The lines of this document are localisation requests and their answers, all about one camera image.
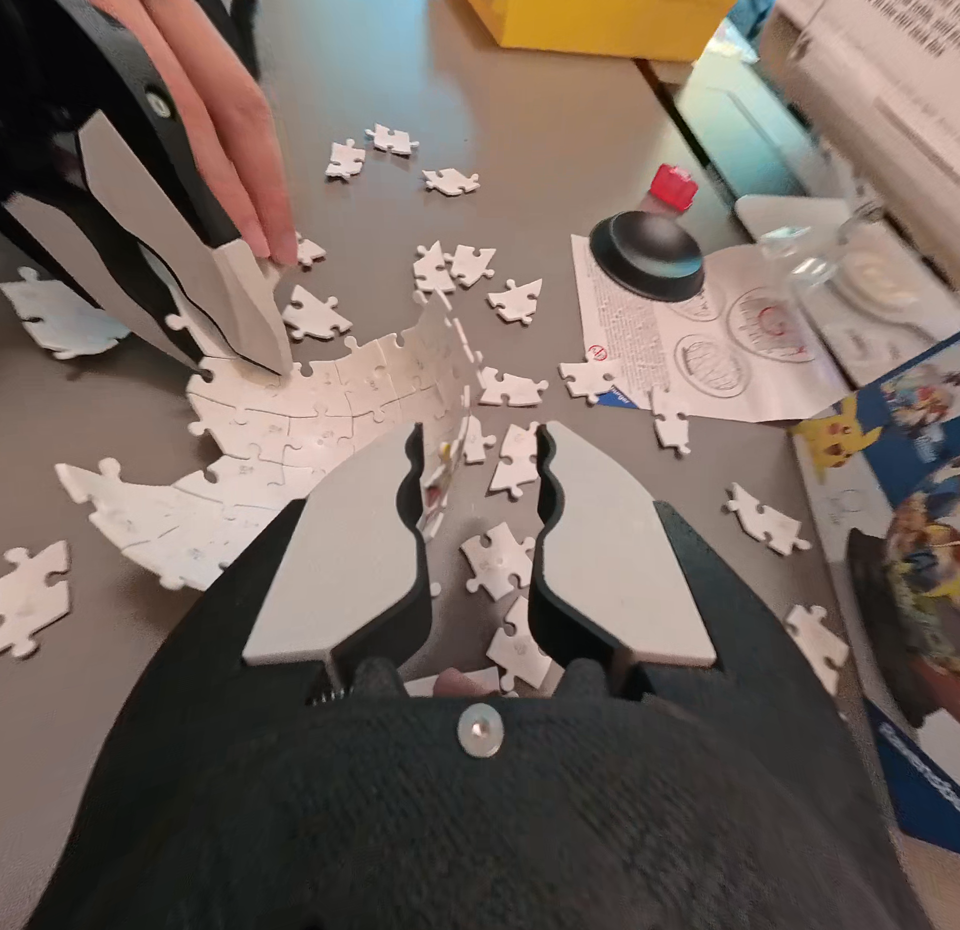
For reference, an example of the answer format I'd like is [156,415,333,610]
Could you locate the black round ball stand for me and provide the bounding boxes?
[587,210,708,306]

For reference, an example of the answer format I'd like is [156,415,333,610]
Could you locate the small red block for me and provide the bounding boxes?
[647,162,701,213]

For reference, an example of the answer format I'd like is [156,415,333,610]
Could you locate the blue printed puzzle box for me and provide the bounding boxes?
[789,333,960,856]

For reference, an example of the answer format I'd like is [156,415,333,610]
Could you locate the small white puzzle ball section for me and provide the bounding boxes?
[0,266,134,362]

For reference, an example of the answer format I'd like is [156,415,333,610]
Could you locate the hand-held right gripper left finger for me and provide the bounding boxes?
[241,422,434,692]

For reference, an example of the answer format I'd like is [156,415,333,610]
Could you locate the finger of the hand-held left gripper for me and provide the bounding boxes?
[0,193,230,372]
[77,108,295,377]

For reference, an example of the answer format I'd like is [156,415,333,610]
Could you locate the instruction sheet board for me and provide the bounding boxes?
[757,0,960,271]

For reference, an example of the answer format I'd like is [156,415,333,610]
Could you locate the white puzzle strip section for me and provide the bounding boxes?
[54,456,301,593]

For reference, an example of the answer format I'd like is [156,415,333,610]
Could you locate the white instruction leaflet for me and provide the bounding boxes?
[568,232,854,426]

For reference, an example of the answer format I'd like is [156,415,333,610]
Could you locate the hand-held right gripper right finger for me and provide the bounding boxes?
[527,420,719,694]

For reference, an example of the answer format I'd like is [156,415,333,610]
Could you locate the scattered white puzzle pieces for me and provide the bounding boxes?
[281,122,852,698]

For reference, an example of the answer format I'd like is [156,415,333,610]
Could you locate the yellow plastic bin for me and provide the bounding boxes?
[446,0,756,64]

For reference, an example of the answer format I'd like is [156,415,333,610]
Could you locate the person's left hand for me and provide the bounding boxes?
[73,0,300,267]

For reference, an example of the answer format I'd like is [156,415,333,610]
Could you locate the joined white puzzle pieces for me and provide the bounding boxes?
[0,540,74,661]

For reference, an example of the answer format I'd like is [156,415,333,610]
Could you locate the clear plastic parts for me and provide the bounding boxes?
[756,187,960,353]

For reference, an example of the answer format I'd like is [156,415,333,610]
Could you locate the large white puzzle ball shell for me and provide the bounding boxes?
[186,291,498,542]

